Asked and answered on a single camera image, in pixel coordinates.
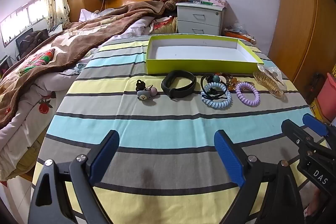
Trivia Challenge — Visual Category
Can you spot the white nightstand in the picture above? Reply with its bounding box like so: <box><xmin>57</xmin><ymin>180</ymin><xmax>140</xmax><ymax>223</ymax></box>
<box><xmin>175</xmin><ymin>1</ymin><xmax>227</xmax><ymax>36</ymax></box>

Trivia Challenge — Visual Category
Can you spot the grey bear hair tie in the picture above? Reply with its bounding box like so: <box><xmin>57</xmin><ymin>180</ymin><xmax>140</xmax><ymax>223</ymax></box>
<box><xmin>136</xmin><ymin>79</ymin><xmax>158</xmax><ymax>101</ymax></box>

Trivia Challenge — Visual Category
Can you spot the pink floral box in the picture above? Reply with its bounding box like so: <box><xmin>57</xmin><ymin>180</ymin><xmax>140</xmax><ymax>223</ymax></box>
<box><xmin>202</xmin><ymin>0</ymin><xmax>227</xmax><ymax>8</ymax></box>

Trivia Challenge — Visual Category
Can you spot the black watch band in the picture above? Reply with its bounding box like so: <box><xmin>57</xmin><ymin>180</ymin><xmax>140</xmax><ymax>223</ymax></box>
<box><xmin>161</xmin><ymin>70</ymin><xmax>197</xmax><ymax>99</ymax></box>

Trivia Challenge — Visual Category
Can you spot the lime green cardboard box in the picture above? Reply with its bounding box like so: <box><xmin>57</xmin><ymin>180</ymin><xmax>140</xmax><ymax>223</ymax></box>
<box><xmin>146</xmin><ymin>34</ymin><xmax>264</xmax><ymax>75</ymax></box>

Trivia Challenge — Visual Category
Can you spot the purple spiral hair tie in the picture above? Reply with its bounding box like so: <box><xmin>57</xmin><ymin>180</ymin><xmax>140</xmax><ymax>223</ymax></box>
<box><xmin>235</xmin><ymin>82</ymin><xmax>260</xmax><ymax>107</ymax></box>

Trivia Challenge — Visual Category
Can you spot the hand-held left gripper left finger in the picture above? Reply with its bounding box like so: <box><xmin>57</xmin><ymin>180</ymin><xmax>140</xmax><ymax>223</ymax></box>
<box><xmin>28</xmin><ymin>130</ymin><xmax>120</xmax><ymax>224</ymax></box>

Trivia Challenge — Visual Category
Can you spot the blue spiral hair tie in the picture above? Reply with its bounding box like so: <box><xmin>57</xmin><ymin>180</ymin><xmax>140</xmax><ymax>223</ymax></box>
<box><xmin>201</xmin><ymin>81</ymin><xmax>233</xmax><ymax>109</ymax></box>

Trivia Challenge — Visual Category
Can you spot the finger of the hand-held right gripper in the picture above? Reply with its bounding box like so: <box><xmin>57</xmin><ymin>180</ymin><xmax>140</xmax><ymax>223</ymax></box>
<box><xmin>302</xmin><ymin>113</ymin><xmax>336</xmax><ymax>140</ymax></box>
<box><xmin>281</xmin><ymin>120</ymin><xmax>330</xmax><ymax>159</ymax></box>

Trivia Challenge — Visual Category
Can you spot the yellow red pillow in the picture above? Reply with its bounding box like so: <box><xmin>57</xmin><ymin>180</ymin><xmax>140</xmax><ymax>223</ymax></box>
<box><xmin>151</xmin><ymin>17</ymin><xmax>177</xmax><ymax>35</ymax></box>

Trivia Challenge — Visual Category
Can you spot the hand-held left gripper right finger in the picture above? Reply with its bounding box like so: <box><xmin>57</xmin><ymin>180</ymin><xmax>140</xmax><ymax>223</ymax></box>
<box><xmin>214</xmin><ymin>130</ymin><xmax>306</xmax><ymax>224</ymax></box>

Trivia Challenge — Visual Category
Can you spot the orange box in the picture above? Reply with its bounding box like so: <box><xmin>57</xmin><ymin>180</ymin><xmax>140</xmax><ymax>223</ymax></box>
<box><xmin>224</xmin><ymin>30</ymin><xmax>256</xmax><ymax>45</ymax></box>

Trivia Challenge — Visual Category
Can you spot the black monitor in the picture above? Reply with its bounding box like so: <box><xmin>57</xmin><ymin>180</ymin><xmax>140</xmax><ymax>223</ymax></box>
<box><xmin>15</xmin><ymin>28</ymin><xmax>34</xmax><ymax>56</ymax></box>

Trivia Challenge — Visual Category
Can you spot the person's right hand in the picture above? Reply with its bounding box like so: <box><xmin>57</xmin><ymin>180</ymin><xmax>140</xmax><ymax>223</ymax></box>
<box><xmin>304</xmin><ymin>186</ymin><xmax>329</xmax><ymax>217</ymax></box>

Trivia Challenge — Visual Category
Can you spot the large wooden wardrobe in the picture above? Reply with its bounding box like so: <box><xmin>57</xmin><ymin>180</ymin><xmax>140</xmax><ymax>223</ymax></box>
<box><xmin>268</xmin><ymin>0</ymin><xmax>336</xmax><ymax>83</ymax></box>

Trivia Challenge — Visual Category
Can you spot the brown fleece blanket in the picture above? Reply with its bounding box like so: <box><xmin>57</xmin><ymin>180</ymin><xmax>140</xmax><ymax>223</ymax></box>
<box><xmin>0</xmin><ymin>0</ymin><xmax>166</xmax><ymax>130</ymax></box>

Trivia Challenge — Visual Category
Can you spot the clear amber hair claw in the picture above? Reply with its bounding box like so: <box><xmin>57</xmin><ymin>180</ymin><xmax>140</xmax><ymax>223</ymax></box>
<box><xmin>253</xmin><ymin>63</ymin><xmax>285</xmax><ymax>98</ymax></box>

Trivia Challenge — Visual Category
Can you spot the pink plastic bin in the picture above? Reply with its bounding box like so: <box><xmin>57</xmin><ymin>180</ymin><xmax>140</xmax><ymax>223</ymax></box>
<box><xmin>316</xmin><ymin>72</ymin><xmax>336</xmax><ymax>119</ymax></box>

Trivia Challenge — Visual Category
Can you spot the window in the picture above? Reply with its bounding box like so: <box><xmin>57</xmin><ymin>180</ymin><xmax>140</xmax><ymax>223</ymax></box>
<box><xmin>0</xmin><ymin>0</ymin><xmax>46</xmax><ymax>46</ymax></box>

